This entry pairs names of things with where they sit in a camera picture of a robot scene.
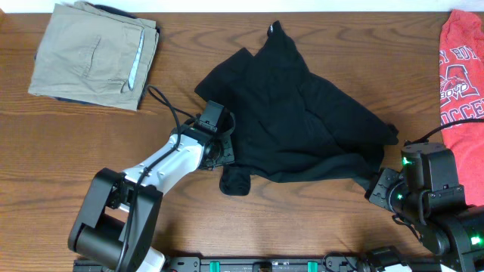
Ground black polo shirt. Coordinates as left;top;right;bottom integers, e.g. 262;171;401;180
195;22;398;196

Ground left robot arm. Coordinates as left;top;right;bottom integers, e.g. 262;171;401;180
67;124;234;271

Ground red printed t-shirt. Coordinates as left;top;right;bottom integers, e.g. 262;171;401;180
439;10;483;206

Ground folded khaki pants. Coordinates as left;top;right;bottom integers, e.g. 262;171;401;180
27;0;160;112

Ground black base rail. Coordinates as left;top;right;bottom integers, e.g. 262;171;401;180
73;253;443;272

